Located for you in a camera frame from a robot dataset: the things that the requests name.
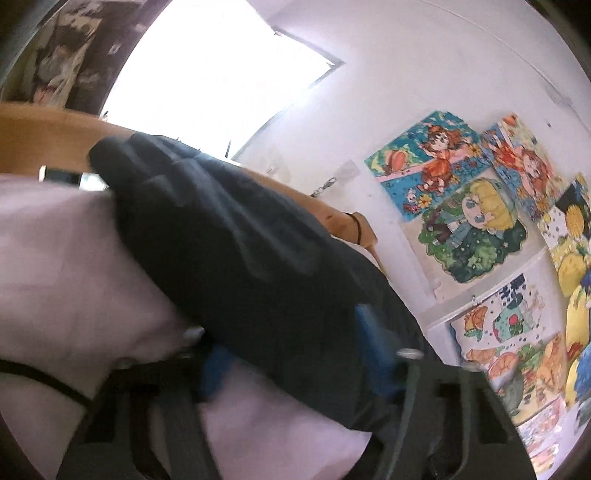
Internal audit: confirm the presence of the yellow flower drawing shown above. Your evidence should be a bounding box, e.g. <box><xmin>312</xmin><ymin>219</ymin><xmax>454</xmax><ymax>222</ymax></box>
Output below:
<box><xmin>537</xmin><ymin>173</ymin><xmax>591</xmax><ymax>260</ymax></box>

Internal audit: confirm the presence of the fruit and blue pattern drawing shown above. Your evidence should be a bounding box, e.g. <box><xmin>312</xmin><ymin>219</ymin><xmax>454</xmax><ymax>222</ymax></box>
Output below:
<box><xmin>450</xmin><ymin>272</ymin><xmax>553</xmax><ymax>361</ymax></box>

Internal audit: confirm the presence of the white wall hook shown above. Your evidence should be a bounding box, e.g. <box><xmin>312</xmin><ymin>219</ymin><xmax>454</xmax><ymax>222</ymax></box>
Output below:
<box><xmin>334</xmin><ymin>159</ymin><xmax>363</xmax><ymax>184</ymax></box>

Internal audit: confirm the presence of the black cord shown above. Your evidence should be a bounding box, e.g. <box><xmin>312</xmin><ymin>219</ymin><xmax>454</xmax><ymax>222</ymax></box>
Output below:
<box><xmin>0</xmin><ymin>359</ymin><xmax>96</xmax><ymax>404</ymax></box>

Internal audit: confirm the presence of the black garment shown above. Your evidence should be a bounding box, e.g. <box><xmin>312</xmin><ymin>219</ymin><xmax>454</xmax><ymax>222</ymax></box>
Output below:
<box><xmin>89</xmin><ymin>133</ymin><xmax>428</xmax><ymax>435</ymax></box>

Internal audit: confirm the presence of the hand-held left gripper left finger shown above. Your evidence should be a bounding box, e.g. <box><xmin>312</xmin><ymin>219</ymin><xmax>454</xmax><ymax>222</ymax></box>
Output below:
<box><xmin>55</xmin><ymin>327</ymin><xmax>241</xmax><ymax>480</ymax></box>

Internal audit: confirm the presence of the wooden headboard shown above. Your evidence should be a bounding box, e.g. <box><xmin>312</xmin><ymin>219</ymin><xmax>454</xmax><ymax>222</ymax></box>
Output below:
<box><xmin>0</xmin><ymin>102</ymin><xmax>379</xmax><ymax>259</ymax></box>

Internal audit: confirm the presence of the blond chibi figure drawing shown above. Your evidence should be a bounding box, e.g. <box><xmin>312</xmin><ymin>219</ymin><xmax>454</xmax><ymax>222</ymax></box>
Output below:
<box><xmin>401</xmin><ymin>177</ymin><xmax>546</xmax><ymax>304</ymax></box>

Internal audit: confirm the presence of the red-haired figure drawing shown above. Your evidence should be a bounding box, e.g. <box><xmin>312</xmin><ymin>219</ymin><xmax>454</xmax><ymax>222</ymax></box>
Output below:
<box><xmin>480</xmin><ymin>113</ymin><xmax>567</xmax><ymax>223</ymax></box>

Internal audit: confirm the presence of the bright window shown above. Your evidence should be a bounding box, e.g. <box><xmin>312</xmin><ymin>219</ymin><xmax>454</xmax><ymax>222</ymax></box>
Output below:
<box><xmin>99</xmin><ymin>0</ymin><xmax>346</xmax><ymax>162</ymax></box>

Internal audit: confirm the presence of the black hair tie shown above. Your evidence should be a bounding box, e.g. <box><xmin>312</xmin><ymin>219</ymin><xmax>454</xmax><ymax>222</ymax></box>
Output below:
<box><xmin>344</xmin><ymin>211</ymin><xmax>366</xmax><ymax>246</ymax></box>

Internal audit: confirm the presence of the orange-haired girl drawing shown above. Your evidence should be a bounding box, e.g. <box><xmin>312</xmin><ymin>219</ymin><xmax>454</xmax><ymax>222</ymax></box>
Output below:
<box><xmin>364</xmin><ymin>110</ymin><xmax>491</xmax><ymax>223</ymax></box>

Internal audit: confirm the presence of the yellow and blue drawing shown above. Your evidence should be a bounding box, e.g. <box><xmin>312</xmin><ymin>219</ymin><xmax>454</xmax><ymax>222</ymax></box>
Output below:
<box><xmin>556</xmin><ymin>249</ymin><xmax>591</xmax><ymax>398</ymax></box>

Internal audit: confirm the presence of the dark figure wall poster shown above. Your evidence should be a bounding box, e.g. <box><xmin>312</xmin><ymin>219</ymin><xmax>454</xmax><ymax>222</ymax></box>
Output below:
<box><xmin>0</xmin><ymin>0</ymin><xmax>153</xmax><ymax>116</ymax></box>

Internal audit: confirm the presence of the small dark glossy object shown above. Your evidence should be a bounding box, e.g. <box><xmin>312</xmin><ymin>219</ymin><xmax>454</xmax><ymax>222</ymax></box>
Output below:
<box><xmin>38</xmin><ymin>165</ymin><xmax>112</xmax><ymax>191</ymax></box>

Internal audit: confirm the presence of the metal chain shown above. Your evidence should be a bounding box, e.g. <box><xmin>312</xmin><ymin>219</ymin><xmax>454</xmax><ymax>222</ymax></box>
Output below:
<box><xmin>311</xmin><ymin>177</ymin><xmax>339</xmax><ymax>200</ymax></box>

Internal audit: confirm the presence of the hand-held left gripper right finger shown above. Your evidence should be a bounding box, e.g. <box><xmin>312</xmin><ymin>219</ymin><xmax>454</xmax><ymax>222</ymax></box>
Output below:
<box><xmin>355</xmin><ymin>304</ymin><xmax>537</xmax><ymax>480</ymax></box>

